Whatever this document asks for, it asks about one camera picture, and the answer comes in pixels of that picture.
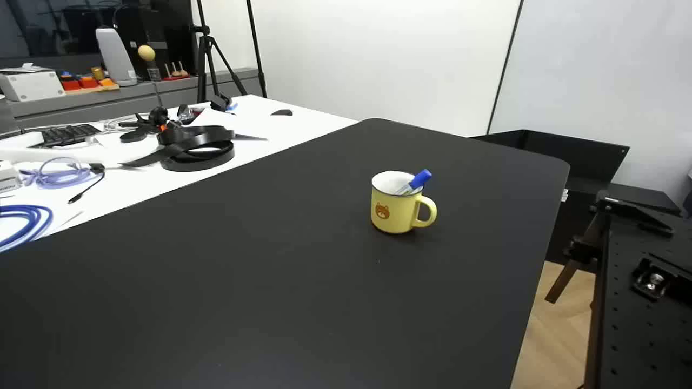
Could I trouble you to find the yellow mug with bear print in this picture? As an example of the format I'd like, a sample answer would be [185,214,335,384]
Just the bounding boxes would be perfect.
[369,170,438,236]

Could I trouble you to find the blue and white marker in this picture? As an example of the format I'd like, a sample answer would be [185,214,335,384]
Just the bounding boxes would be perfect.
[401,169,433,195]

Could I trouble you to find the black computer mouse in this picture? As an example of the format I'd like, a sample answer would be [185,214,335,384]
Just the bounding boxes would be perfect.
[271,107,294,117]

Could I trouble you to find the yellow ball on stand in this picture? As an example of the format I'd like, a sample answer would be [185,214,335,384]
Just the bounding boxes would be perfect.
[136,45,160,83]

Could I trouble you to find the grey white chair back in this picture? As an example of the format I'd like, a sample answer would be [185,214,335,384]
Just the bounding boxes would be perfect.
[96,27,136,87]

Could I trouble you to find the orange red toy blocks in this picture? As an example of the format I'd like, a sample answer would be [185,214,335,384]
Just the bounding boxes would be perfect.
[58,67,120,90]

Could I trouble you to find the black keyboard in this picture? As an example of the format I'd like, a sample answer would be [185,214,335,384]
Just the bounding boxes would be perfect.
[41,124,100,147]

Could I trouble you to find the black perforated side table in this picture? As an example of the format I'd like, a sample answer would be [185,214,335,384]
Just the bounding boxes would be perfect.
[584,190,692,389]

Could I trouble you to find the white box device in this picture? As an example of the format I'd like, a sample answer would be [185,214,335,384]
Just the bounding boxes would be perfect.
[0,70,65,101]

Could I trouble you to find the black coiled cable bundle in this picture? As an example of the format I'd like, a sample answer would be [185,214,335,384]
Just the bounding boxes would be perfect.
[120,124,237,172]

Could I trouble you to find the black camera tripod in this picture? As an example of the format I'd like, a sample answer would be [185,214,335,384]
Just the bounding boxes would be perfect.
[192,0,247,101]

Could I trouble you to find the black thin cable with plug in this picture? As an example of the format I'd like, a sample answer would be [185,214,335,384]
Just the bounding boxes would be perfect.
[68,163,108,206]

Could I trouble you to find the light blue cable coil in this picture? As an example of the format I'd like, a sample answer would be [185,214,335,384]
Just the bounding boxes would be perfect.
[19,155,100,192]

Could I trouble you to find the black metal clamp mount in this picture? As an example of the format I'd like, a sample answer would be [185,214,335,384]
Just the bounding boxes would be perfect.
[632,253,692,305]

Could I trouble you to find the blue cable loop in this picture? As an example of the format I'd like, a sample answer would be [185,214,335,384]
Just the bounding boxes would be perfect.
[0,203,57,255]

